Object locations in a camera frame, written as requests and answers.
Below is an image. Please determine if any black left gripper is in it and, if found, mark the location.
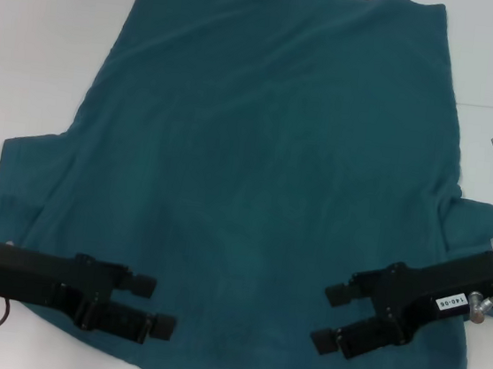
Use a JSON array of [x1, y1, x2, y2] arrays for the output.
[[0, 240, 184, 349]]

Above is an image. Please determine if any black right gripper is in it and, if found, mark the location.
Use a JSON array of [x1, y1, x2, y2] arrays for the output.
[[307, 231, 493, 369]]

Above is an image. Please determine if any teal blue t-shirt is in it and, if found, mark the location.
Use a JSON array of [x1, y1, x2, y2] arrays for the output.
[[0, 0, 493, 369]]

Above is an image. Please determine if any silver plug with cable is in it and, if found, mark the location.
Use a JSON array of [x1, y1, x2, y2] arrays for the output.
[[466, 289, 493, 328]]

